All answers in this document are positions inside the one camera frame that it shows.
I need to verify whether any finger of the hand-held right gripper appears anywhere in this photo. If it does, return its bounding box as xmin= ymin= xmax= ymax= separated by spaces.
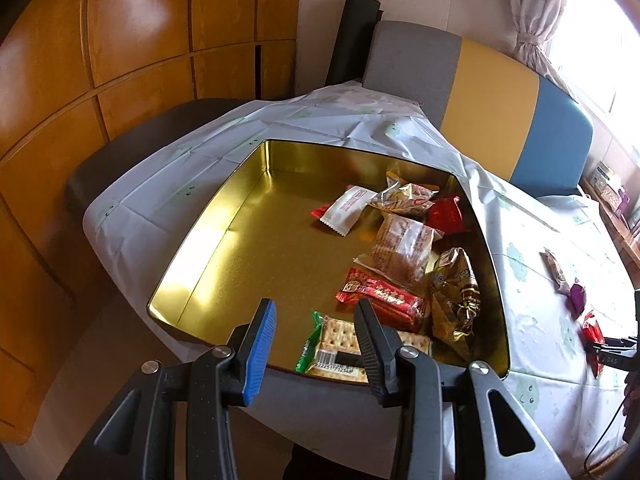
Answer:
xmin=586 ymin=337 xmax=637 ymax=369

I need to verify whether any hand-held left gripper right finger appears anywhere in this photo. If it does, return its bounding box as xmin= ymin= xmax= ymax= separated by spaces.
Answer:
xmin=353 ymin=299 xmax=571 ymax=480

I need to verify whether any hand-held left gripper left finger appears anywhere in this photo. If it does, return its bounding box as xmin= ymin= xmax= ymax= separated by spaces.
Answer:
xmin=60 ymin=299 xmax=277 ymax=480

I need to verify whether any small red candy packet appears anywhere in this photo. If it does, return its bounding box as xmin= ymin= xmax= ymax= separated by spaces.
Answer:
xmin=580 ymin=309 xmax=607 ymax=379
xmin=424 ymin=194 xmax=472 ymax=234

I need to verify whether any cracker packet with green ends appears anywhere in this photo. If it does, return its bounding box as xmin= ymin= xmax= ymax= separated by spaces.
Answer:
xmin=294 ymin=309 xmax=434 ymax=379

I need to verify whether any long red snack packet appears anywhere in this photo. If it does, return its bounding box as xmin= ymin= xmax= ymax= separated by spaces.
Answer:
xmin=335 ymin=267 xmax=432 ymax=334

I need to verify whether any brown gold snack bag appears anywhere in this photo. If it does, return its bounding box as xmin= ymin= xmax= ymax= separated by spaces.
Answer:
xmin=429 ymin=246 xmax=482 ymax=362

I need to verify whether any gold tin box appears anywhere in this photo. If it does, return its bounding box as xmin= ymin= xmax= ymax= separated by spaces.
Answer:
xmin=146 ymin=138 xmax=511 ymax=387

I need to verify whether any clear orange cake packet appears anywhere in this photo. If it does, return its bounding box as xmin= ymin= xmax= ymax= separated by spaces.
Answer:
xmin=353 ymin=213 xmax=442 ymax=292

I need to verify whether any white red-ended snack packet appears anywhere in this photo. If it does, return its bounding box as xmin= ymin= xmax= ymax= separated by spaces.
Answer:
xmin=310 ymin=184 xmax=382 ymax=237

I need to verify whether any pumpkin seed packet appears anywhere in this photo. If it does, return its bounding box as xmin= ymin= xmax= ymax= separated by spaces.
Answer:
xmin=367 ymin=172 xmax=442 ymax=221

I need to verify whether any purple candy packet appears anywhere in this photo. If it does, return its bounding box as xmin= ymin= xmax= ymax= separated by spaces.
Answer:
xmin=568 ymin=279 xmax=587 ymax=319

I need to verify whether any clear brown snack packet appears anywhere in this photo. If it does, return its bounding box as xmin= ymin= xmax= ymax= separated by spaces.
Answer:
xmin=542 ymin=248 xmax=572 ymax=297

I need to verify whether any patterned tissue box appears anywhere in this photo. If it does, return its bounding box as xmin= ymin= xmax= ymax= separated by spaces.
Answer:
xmin=591 ymin=162 xmax=627 ymax=207

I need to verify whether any white printed tablecloth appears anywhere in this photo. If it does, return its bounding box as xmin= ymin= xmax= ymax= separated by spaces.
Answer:
xmin=82 ymin=83 xmax=640 ymax=467

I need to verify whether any dark grey chair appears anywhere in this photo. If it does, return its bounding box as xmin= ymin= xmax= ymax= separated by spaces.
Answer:
xmin=63 ymin=97 xmax=264 ymax=212

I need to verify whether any grey yellow blue chair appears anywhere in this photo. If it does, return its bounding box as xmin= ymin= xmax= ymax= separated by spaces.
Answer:
xmin=362 ymin=20 xmax=594 ymax=197

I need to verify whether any window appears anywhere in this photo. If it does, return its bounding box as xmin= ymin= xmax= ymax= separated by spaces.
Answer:
xmin=549 ymin=0 xmax=640 ymax=113

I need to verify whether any black rolled mat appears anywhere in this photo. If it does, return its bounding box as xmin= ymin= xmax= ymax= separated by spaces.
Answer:
xmin=324 ymin=0 xmax=384 ymax=87

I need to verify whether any patterned curtain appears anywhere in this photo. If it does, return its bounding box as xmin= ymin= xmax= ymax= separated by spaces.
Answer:
xmin=509 ymin=0 xmax=574 ymax=82

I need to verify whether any wooden wardrobe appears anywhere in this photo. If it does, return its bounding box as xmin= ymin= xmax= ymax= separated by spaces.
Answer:
xmin=0 ymin=0 xmax=304 ymax=447

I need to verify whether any black cable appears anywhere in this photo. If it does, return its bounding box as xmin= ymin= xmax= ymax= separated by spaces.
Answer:
xmin=583 ymin=384 xmax=632 ymax=467

